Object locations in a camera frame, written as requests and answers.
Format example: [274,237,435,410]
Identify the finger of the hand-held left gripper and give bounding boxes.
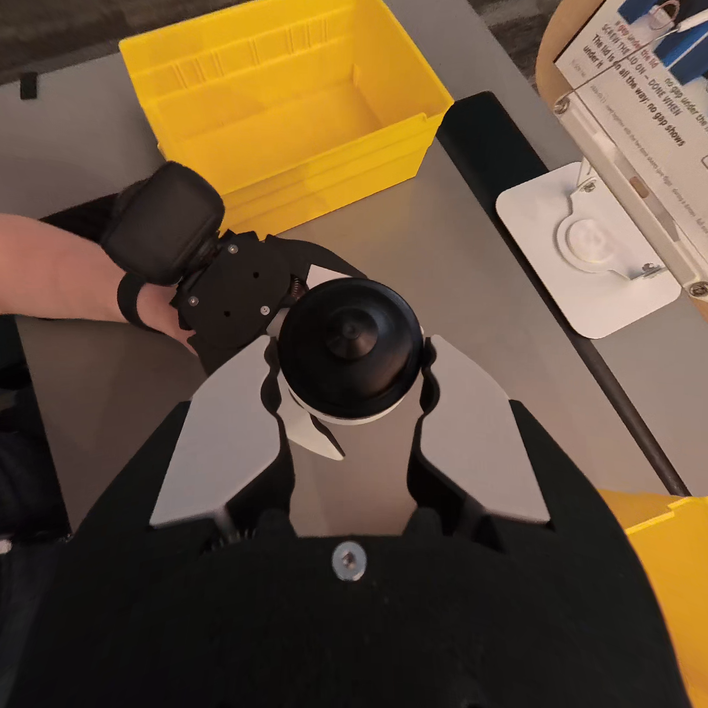
[306,264,355,289]
[277,398,346,461]

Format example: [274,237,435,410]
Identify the black bottle lid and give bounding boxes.
[278,278,426,419]

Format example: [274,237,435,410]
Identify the person's left hand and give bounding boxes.
[138,284,198,355]

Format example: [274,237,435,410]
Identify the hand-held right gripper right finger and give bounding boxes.
[407,333,551,532]

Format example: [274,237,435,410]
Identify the black wristband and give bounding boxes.
[116,273,167,333]

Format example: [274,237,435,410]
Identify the person's left forearm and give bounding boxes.
[0,215,131,323]

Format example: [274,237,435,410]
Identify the yellow plastic bin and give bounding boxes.
[119,0,455,236]
[597,488,708,708]

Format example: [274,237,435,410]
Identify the person's navy clothing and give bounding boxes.
[0,315,75,559]

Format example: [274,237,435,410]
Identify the black smooth desk mat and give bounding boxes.
[436,91,549,222]

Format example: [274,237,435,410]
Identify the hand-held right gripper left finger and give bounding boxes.
[149,333,294,540]

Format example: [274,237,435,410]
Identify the wooden instruction sheet board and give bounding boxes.
[534,0,708,322]

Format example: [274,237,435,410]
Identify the white board stand base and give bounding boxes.
[495,160,684,339]

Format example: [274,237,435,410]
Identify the white plastic bottle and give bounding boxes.
[285,382,416,428]

